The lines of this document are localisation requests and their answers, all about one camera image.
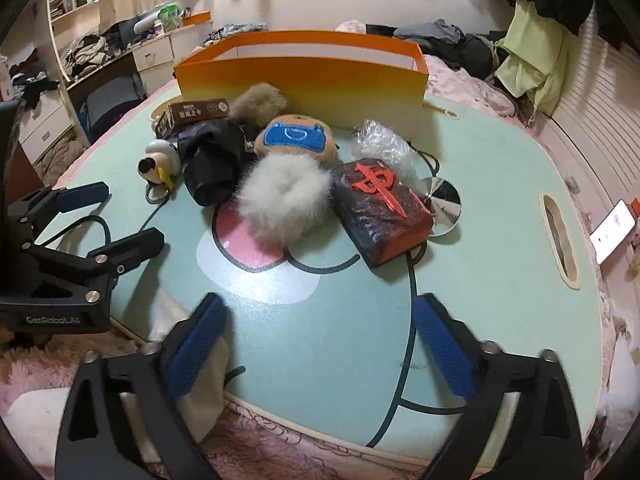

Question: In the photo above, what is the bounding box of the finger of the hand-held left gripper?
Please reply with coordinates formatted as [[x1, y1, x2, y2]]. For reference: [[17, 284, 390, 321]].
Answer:
[[22, 227, 166, 292], [7, 181, 110, 247]]

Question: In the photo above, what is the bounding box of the white fur pompom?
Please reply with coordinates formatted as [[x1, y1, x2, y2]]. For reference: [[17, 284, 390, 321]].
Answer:
[[235, 152, 333, 246]]

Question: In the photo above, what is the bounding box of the white cylinder roll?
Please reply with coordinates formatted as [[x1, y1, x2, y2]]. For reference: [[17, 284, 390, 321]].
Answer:
[[132, 10, 163, 36]]

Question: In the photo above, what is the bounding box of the dark grey seat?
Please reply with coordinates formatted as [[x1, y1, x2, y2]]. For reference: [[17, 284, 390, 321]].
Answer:
[[80, 77, 147, 143]]

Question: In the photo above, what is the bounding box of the pink floral blanket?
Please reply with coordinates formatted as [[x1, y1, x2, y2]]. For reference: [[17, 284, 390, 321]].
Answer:
[[145, 20, 640, 480]]

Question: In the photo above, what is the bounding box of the white slatted panel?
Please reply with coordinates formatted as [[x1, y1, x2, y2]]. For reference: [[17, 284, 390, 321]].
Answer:
[[545, 15, 640, 211]]

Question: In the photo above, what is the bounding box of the brown fur pompom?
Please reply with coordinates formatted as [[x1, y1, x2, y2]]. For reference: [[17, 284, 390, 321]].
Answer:
[[227, 85, 290, 126]]

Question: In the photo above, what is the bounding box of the dark wooden desk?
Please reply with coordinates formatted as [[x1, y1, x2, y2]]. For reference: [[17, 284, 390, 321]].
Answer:
[[65, 52, 141, 93]]

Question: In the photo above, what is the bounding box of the smartphone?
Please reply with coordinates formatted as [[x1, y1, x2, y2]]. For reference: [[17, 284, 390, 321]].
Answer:
[[589, 200, 636, 265]]

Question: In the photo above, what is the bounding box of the black block with red symbol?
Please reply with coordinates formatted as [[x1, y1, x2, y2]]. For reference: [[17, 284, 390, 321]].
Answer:
[[331, 158, 435, 267]]

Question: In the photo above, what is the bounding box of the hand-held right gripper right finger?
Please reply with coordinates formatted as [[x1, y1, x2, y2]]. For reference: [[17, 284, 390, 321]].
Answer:
[[411, 292, 586, 480]]

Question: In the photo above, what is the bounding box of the light green garment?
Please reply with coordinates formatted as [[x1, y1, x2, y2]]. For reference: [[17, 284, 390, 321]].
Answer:
[[495, 0, 571, 118]]

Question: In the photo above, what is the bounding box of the orange cardboard box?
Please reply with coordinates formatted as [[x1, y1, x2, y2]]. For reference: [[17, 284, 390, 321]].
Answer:
[[173, 30, 430, 128]]

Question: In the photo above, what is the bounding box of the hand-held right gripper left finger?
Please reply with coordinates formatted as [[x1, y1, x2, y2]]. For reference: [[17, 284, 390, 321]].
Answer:
[[54, 291, 236, 480]]

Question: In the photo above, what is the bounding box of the capybara plush toy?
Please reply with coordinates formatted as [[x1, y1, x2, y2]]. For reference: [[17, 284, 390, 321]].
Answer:
[[254, 114, 337, 163]]

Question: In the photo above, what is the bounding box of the black white clothes heap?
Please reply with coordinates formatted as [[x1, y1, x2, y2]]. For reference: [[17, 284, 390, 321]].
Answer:
[[62, 35, 126, 78]]

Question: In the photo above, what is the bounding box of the white wall shelf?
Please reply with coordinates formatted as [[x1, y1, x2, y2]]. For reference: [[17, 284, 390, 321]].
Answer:
[[47, 0, 108, 81]]

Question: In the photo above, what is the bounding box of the black garment heap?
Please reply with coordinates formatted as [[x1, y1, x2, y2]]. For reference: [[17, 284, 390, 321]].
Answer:
[[7, 57, 61, 106]]

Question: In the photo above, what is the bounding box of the clear plastic wrap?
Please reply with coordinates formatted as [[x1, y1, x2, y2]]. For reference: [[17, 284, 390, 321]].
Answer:
[[352, 119, 423, 188]]

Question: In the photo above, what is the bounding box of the small brown box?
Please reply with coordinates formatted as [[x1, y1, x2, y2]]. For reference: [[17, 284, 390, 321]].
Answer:
[[154, 99, 231, 138]]

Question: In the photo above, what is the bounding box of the black white patterned cloth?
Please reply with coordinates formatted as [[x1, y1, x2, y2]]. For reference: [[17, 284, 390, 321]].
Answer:
[[207, 23, 268, 43]]

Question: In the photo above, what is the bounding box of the silver reflective cone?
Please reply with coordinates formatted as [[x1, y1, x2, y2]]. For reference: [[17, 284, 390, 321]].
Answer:
[[417, 177, 463, 237]]

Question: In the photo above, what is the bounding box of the white duck toy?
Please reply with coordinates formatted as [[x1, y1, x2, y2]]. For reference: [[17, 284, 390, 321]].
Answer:
[[138, 139, 182, 196]]

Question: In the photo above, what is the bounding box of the pile of dark clothes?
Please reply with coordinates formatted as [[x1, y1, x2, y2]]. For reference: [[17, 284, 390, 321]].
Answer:
[[365, 19, 508, 81]]

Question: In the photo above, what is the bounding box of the white drawer cabinet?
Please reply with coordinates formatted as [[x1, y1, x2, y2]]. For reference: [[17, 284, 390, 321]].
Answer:
[[132, 35, 176, 96], [17, 87, 76, 163]]

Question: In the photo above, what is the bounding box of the pink fluffy blanket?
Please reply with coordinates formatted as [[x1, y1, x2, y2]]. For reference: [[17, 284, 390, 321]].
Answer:
[[0, 340, 151, 480]]

